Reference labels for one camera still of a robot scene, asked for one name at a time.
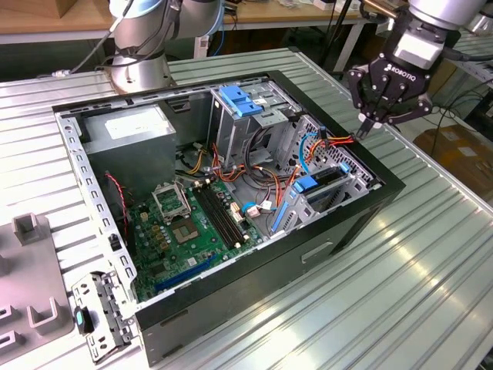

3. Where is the blue data wire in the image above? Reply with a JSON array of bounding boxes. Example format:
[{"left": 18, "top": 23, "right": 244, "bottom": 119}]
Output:
[{"left": 297, "top": 129, "right": 323, "bottom": 177}]

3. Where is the wooden desk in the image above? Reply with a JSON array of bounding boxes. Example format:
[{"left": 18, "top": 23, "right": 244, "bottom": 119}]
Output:
[
  {"left": 221, "top": 0, "right": 373, "bottom": 74},
  {"left": 0, "top": 0, "right": 116, "bottom": 45}
]

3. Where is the grey power supply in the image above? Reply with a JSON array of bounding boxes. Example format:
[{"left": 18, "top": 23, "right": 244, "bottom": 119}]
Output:
[{"left": 81, "top": 103, "right": 178, "bottom": 193}]

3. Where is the green motherboard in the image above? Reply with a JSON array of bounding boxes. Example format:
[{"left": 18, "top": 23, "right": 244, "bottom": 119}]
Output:
[{"left": 126, "top": 177, "right": 267, "bottom": 304}]

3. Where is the red black fan wire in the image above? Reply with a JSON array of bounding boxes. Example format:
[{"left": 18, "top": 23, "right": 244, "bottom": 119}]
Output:
[{"left": 104, "top": 173, "right": 128, "bottom": 236}]

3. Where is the CPU socket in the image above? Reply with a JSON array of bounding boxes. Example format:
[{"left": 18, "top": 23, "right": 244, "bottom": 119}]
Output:
[{"left": 169, "top": 217, "right": 201, "bottom": 246}]

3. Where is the blue plastic bay rail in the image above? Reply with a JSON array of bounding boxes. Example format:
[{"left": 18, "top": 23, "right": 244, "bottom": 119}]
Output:
[{"left": 270, "top": 200, "right": 290, "bottom": 234}]

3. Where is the silver expansion card retainer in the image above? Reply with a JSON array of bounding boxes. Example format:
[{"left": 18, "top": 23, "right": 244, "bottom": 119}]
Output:
[{"left": 71, "top": 269, "right": 139, "bottom": 365}]

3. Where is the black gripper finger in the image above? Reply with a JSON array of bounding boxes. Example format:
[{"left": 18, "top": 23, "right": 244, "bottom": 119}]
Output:
[
  {"left": 348, "top": 66, "right": 373, "bottom": 139},
  {"left": 369, "top": 94, "right": 432, "bottom": 130}
]

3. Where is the thick black cable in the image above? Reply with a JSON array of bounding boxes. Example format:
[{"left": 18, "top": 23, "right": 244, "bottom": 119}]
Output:
[{"left": 245, "top": 126, "right": 279, "bottom": 183}]

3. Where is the black retainer latch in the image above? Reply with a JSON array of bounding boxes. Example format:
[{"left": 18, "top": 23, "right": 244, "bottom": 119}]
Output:
[{"left": 72, "top": 305, "right": 96, "bottom": 335}]

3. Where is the cardboard box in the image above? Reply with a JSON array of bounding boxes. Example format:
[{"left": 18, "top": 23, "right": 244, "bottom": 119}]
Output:
[
  {"left": 414, "top": 123, "right": 493, "bottom": 193},
  {"left": 55, "top": 0, "right": 113, "bottom": 19}
]

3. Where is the blue expansion slot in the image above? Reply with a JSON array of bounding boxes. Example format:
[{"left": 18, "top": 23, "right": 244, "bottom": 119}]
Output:
[{"left": 153, "top": 254, "right": 217, "bottom": 294}]

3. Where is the metal socket cover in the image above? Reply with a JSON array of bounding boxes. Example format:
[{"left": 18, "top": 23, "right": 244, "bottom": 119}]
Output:
[{"left": 152, "top": 180, "right": 192, "bottom": 223}]

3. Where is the red orange wire bundle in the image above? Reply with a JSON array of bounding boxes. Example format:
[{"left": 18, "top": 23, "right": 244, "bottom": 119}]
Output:
[{"left": 210, "top": 144, "right": 279, "bottom": 198}]

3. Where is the silver optical drive cage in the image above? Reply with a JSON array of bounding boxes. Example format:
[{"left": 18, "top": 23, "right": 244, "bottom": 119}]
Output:
[{"left": 207, "top": 79, "right": 305, "bottom": 170}]

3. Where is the blue drive cage latch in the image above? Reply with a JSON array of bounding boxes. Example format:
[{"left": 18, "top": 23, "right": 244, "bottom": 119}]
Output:
[{"left": 218, "top": 85, "right": 263, "bottom": 119}]

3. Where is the red yellow power wire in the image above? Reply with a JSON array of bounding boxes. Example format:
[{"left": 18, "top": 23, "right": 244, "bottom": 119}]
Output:
[{"left": 294, "top": 126, "right": 356, "bottom": 182}]

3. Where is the silver disk bay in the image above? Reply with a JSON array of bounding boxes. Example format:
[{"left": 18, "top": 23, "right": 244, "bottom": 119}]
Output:
[{"left": 269, "top": 113, "right": 381, "bottom": 236}]

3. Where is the black RAM slot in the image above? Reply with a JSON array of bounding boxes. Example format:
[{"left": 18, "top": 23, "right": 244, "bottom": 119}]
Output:
[
  {"left": 203, "top": 182, "right": 247, "bottom": 244},
  {"left": 193, "top": 187, "right": 236, "bottom": 251},
  {"left": 208, "top": 180, "right": 253, "bottom": 241},
  {"left": 198, "top": 184, "right": 242, "bottom": 247}
]

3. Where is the yellow black wire bundle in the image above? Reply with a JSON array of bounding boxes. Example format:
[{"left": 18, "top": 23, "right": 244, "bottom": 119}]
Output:
[{"left": 175, "top": 147, "right": 206, "bottom": 179}]

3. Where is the black PC case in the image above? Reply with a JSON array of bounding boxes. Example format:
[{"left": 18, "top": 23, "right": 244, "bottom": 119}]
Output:
[{"left": 51, "top": 69, "right": 407, "bottom": 367}]

